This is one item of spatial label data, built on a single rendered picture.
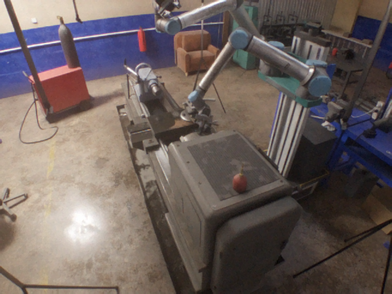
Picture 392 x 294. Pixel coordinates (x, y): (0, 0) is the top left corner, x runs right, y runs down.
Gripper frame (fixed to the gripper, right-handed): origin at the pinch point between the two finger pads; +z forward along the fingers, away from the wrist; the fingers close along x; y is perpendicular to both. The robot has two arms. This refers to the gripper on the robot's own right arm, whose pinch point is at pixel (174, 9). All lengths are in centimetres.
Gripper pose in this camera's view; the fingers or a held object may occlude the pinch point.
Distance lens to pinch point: 147.5
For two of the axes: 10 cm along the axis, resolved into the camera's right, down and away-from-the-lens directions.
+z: 3.9, 5.8, -7.1
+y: 6.0, 4.2, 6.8
